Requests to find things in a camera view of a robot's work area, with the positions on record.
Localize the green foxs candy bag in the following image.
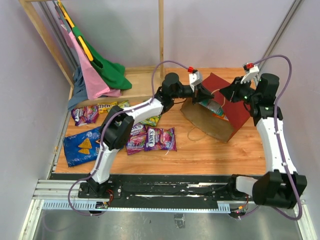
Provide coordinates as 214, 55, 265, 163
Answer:
140, 115, 162, 127

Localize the pink cloth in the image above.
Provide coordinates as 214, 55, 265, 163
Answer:
60, 20, 121, 100

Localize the front aluminium rail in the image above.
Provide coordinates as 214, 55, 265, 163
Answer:
32, 179, 76, 200

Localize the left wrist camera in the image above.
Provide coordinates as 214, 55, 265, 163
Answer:
189, 71, 203, 92

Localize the red brown paper bag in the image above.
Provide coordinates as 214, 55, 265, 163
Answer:
180, 73, 251, 143

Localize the left aluminium frame post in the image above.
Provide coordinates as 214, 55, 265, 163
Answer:
38, 1, 78, 73

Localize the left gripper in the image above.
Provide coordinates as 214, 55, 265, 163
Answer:
171, 84, 215, 106

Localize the wooden clothes rack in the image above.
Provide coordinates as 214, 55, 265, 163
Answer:
19, 0, 165, 109

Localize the aluminium frame post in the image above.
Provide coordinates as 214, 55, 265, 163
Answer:
38, 1, 78, 73
262, 0, 305, 59

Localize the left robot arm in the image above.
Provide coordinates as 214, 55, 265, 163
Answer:
86, 71, 214, 198

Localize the blue chips bag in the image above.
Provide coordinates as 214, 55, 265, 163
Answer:
63, 127, 101, 167

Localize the grey slotted cable duct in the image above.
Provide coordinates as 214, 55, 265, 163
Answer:
42, 198, 231, 214

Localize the green cloth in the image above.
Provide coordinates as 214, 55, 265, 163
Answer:
63, 16, 132, 90

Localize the teal orange snack bag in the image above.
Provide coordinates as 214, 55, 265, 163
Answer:
199, 99, 228, 121

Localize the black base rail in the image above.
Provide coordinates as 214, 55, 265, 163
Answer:
78, 174, 253, 205

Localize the yellow hanger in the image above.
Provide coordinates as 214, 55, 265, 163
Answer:
57, 0, 94, 62

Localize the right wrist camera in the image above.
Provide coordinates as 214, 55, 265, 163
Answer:
240, 62, 260, 84

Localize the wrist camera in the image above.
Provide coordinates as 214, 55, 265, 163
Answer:
189, 71, 203, 92
240, 62, 260, 84

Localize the blue grey cloth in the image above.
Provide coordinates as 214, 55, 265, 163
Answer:
67, 66, 88, 111

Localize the purple berries candy bag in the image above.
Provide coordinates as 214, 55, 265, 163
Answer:
126, 123, 147, 155

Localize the green yellow candy bag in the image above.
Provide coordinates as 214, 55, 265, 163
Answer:
117, 100, 131, 109

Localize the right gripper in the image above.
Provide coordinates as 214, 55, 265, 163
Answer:
219, 75, 260, 105

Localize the right aluminium frame post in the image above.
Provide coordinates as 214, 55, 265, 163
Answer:
262, 0, 305, 59

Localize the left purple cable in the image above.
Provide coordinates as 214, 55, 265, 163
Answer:
67, 60, 193, 217

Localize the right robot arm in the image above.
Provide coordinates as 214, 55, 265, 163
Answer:
219, 73, 307, 209

